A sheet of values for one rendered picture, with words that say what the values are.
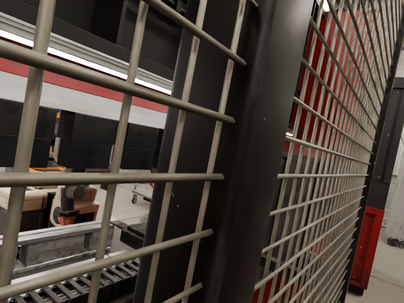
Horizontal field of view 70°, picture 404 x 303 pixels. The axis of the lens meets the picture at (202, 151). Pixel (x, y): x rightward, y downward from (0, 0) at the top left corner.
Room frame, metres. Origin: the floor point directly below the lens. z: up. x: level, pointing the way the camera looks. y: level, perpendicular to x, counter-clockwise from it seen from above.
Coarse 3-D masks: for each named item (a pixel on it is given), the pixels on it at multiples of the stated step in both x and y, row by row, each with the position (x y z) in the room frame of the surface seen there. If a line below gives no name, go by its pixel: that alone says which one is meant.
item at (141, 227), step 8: (112, 224) 0.94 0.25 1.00; (120, 224) 0.93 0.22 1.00; (136, 224) 0.87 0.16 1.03; (144, 224) 0.89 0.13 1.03; (128, 232) 0.83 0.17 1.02; (136, 232) 0.83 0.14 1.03; (144, 232) 0.82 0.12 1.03; (120, 240) 0.84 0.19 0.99; (128, 240) 0.83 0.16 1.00; (136, 240) 0.81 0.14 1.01; (136, 248) 0.80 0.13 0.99
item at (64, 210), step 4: (64, 200) 1.27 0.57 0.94; (72, 200) 1.30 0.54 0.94; (64, 204) 1.27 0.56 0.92; (68, 204) 1.28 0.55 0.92; (72, 204) 1.29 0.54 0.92; (60, 208) 1.28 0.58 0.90; (64, 208) 1.27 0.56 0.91; (68, 208) 1.27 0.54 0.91; (72, 208) 1.29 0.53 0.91; (60, 212) 1.27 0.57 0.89; (64, 212) 1.25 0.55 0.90; (68, 212) 1.25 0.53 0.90; (72, 212) 1.26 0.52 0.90; (76, 212) 1.28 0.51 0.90
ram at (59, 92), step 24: (0, 72) 0.67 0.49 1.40; (24, 72) 0.71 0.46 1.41; (48, 72) 0.75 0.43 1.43; (0, 96) 0.67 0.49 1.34; (24, 96) 0.71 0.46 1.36; (48, 96) 0.76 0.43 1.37; (72, 96) 0.81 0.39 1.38; (96, 96) 0.87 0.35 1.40; (120, 96) 0.95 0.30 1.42; (144, 120) 1.04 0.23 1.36
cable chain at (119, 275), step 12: (120, 264) 0.60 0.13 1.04; (132, 264) 0.61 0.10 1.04; (108, 276) 0.55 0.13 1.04; (120, 276) 0.55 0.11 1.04; (132, 276) 0.56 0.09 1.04; (48, 288) 0.47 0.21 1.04; (60, 288) 0.48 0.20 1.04; (72, 288) 0.50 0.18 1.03; (84, 288) 0.51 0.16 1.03; (108, 288) 0.52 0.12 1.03; (120, 288) 0.55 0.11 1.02; (132, 288) 0.57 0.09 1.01; (12, 300) 0.43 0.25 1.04; (24, 300) 0.43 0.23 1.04; (36, 300) 0.44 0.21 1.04; (48, 300) 0.46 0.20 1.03; (60, 300) 0.45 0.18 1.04; (72, 300) 0.46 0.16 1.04; (84, 300) 0.48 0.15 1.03; (108, 300) 0.52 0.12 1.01
